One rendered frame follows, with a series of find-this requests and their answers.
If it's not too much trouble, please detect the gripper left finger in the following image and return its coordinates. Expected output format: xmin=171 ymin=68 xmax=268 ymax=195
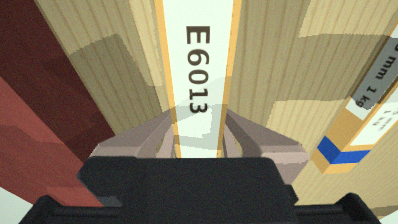
xmin=88 ymin=109 xmax=175 ymax=158

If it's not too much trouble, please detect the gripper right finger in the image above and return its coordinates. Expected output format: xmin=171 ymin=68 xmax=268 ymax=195
xmin=222 ymin=108 xmax=310 ymax=185

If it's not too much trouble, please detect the dark red low platform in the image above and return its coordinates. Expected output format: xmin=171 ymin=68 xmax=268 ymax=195
xmin=0 ymin=0 xmax=116 ymax=206

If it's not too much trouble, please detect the tan pack of welding electrodes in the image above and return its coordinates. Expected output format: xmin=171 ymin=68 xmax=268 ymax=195
xmin=311 ymin=19 xmax=398 ymax=174

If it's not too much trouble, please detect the tan cardboard pack with blue bands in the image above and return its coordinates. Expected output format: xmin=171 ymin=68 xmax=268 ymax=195
xmin=154 ymin=0 xmax=242 ymax=158

